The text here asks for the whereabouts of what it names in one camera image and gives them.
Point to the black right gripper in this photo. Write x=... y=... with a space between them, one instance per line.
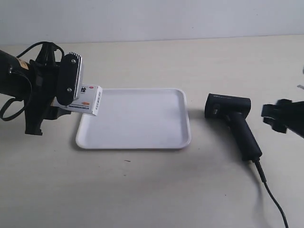
x=284 y=115

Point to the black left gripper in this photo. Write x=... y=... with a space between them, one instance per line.
x=49 y=79

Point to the white red medicine box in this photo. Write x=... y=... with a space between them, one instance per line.
x=87 y=102

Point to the black handheld barcode scanner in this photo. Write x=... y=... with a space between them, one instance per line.
x=233 y=111

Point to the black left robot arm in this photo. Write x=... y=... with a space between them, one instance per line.
x=15 y=80

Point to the white plastic tray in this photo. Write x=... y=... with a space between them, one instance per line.
x=137 y=119

